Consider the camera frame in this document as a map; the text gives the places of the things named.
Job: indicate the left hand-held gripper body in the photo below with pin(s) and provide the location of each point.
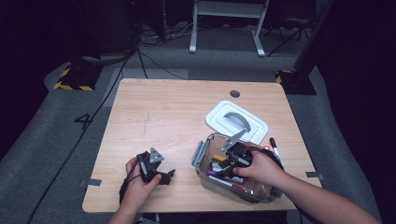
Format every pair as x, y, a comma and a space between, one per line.
152, 168

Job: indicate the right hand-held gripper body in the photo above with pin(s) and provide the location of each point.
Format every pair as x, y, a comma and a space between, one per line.
241, 154

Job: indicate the yellow marker pen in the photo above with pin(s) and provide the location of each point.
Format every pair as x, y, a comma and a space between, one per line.
219, 158

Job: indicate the purple marker pen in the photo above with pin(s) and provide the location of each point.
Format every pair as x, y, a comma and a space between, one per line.
213, 172

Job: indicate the red marker pen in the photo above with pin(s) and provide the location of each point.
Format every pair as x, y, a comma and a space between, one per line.
238, 187

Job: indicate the clear plastic storage box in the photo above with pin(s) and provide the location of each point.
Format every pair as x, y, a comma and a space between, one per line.
202, 152

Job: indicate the black marker pen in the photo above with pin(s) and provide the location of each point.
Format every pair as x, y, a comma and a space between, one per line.
273, 142

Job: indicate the person's right hand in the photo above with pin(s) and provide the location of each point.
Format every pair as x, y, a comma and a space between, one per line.
264, 171

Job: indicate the person's left hand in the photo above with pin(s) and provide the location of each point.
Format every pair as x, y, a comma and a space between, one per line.
135, 193

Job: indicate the person's dark clothing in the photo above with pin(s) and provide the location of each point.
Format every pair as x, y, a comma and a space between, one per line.
218, 219

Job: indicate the grey table grommet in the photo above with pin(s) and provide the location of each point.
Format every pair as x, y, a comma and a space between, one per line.
235, 93

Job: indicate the grey tape strip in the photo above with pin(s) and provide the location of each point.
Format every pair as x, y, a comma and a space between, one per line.
314, 174
93, 182

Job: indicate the black yellow striped stand base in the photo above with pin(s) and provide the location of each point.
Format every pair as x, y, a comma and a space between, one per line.
77, 79
295, 82

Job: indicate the dark slanted stand column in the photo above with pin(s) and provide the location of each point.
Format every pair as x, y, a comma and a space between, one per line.
311, 40

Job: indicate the black folding stand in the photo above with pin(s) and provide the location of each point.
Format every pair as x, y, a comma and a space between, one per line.
294, 21

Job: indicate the dark equipment cabinet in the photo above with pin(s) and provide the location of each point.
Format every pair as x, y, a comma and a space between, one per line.
106, 31

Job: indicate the white desk frame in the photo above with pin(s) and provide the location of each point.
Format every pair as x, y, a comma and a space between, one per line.
230, 9

